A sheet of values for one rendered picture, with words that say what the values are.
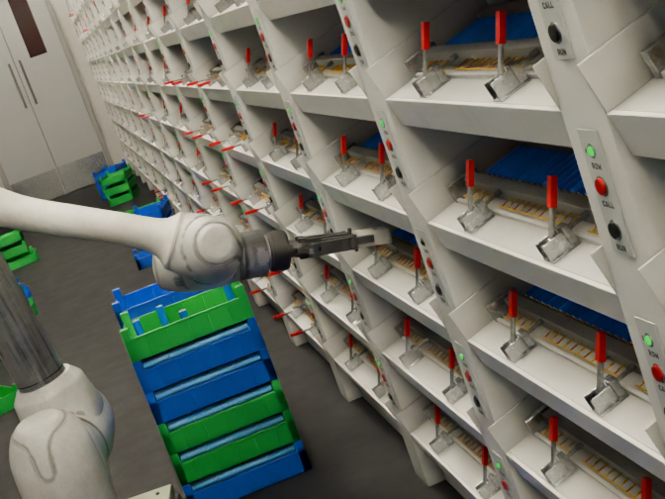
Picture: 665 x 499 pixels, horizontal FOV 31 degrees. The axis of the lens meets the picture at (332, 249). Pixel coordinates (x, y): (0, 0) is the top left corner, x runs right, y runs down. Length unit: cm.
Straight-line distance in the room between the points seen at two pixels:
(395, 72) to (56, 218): 72
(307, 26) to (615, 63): 141
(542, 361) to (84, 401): 113
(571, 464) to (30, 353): 116
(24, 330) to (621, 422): 138
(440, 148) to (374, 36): 19
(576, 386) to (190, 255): 77
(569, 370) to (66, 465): 107
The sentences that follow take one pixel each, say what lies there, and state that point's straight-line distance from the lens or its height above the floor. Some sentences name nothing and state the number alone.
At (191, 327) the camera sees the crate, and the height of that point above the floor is 43.
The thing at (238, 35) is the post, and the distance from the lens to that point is 310.
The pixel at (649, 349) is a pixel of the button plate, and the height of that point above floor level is 65.
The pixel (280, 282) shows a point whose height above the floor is 22.
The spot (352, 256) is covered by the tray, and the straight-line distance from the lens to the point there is 246.
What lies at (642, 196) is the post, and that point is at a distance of 109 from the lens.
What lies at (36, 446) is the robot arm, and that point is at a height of 46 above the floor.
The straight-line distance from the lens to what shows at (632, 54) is 108.
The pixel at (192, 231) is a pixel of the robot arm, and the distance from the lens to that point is 202.
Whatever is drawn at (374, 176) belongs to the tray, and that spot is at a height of 71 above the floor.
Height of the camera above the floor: 107
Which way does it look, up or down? 12 degrees down
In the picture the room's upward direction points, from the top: 20 degrees counter-clockwise
